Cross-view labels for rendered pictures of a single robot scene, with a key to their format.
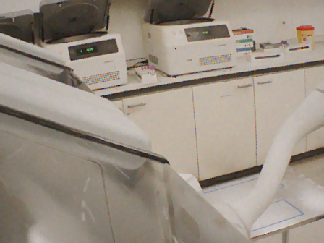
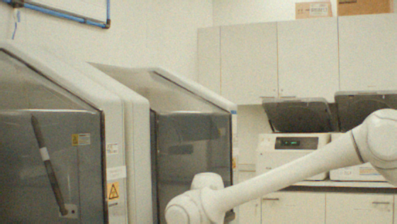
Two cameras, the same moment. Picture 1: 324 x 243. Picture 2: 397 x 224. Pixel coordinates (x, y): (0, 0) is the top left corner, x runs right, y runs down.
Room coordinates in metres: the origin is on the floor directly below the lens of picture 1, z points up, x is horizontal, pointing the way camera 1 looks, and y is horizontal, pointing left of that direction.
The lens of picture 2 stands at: (-0.05, -1.00, 1.37)
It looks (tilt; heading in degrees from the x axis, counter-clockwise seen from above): 3 degrees down; 39
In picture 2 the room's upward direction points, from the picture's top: 1 degrees counter-clockwise
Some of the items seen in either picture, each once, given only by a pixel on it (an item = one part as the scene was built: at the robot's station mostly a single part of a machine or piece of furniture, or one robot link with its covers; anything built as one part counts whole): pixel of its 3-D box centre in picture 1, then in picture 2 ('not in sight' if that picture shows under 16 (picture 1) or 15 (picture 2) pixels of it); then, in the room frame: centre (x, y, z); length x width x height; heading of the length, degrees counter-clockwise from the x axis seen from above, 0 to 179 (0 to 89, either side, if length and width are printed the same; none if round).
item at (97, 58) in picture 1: (77, 39); (369, 135); (3.58, 0.54, 1.24); 0.62 x 0.56 x 0.69; 18
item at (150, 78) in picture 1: (145, 74); not in sight; (3.52, 0.08, 0.93); 0.30 x 0.10 x 0.06; 11
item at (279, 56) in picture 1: (265, 56); not in sight; (3.85, -0.89, 0.93); 0.30 x 0.10 x 0.06; 99
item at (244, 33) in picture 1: (239, 32); not in sight; (4.14, -0.74, 1.10); 0.24 x 0.13 x 0.10; 106
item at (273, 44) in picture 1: (273, 45); not in sight; (4.19, -1.05, 0.97); 0.24 x 0.12 x 0.13; 96
